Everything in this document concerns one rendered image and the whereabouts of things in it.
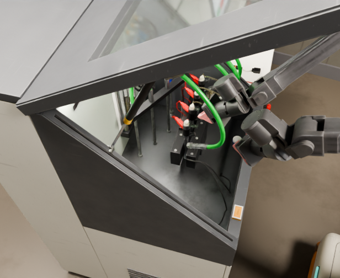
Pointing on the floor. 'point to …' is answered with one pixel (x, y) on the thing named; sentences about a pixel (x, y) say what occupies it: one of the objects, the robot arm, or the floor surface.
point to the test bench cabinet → (148, 260)
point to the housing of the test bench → (36, 37)
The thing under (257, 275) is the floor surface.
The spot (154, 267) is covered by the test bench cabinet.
